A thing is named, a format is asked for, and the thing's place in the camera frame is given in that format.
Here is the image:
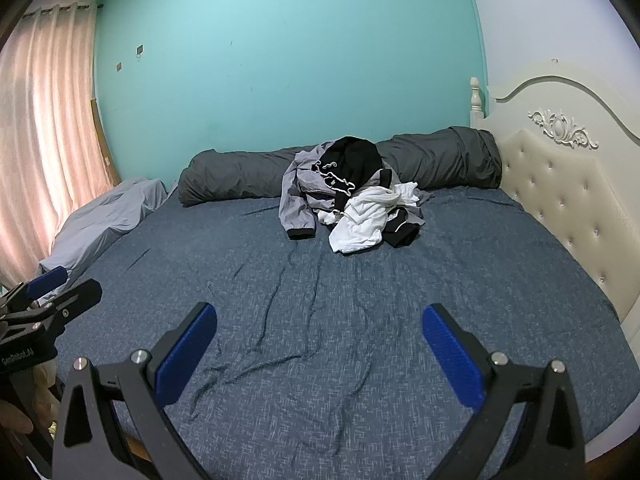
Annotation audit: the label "light grey blanket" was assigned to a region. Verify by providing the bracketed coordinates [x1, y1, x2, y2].
[39, 177, 168, 306]

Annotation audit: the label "grey and black jacket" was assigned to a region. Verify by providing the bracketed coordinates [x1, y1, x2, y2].
[278, 144, 426, 240]

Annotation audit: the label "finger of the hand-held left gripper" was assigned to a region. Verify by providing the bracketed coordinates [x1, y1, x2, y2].
[0, 280, 103, 343]
[0, 266, 68, 313]

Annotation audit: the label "black pants with white stripe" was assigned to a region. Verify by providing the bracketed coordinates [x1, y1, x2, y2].
[382, 210, 425, 249]

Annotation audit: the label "white shirt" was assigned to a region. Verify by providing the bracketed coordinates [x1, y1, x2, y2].
[316, 182, 420, 255]

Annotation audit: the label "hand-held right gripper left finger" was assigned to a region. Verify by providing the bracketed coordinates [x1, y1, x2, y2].
[50, 302, 219, 480]

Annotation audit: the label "person's left hand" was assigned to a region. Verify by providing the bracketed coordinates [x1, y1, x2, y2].
[0, 399, 35, 435]

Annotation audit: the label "black sweater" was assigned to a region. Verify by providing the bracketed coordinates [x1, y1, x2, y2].
[312, 136, 383, 196]

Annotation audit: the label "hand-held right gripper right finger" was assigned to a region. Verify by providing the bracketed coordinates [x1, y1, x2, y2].
[421, 303, 587, 480]

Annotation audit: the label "dark curtain rod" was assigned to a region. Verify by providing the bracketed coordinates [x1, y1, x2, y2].
[20, 2, 104, 20]

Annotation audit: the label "pink curtain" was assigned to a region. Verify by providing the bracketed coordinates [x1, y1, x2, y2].
[0, 2, 121, 288]

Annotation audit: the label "cream tufted bed headboard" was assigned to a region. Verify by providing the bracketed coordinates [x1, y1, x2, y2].
[469, 60, 640, 461]

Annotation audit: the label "blue patterned bed sheet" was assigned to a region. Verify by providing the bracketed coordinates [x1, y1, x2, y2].
[40, 187, 632, 480]

